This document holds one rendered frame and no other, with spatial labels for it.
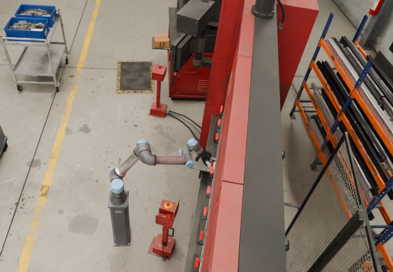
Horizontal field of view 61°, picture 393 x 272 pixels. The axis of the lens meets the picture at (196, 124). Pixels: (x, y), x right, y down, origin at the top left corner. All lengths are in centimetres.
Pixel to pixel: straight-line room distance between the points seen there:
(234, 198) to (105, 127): 368
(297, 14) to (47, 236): 336
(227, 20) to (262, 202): 213
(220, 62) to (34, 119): 293
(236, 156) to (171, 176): 280
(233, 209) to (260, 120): 59
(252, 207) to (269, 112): 64
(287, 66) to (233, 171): 211
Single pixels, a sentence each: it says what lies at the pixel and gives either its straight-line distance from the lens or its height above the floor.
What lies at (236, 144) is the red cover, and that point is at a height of 230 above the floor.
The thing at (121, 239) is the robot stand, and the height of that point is 14.
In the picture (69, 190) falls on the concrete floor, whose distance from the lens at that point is 436.
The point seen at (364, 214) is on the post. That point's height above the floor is 200.
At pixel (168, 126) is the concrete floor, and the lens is 498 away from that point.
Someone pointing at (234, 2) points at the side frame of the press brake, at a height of 224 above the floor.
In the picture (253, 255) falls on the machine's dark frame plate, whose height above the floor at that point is 230.
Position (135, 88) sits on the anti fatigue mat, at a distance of 561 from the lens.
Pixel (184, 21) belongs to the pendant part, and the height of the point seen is 188.
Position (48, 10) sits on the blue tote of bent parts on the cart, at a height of 93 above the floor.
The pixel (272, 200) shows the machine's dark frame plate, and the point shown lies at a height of 230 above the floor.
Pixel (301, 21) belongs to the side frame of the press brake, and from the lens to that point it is 329.
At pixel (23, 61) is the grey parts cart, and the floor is 33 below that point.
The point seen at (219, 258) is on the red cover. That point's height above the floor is 230.
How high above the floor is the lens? 351
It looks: 44 degrees down
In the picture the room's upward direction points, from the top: 8 degrees clockwise
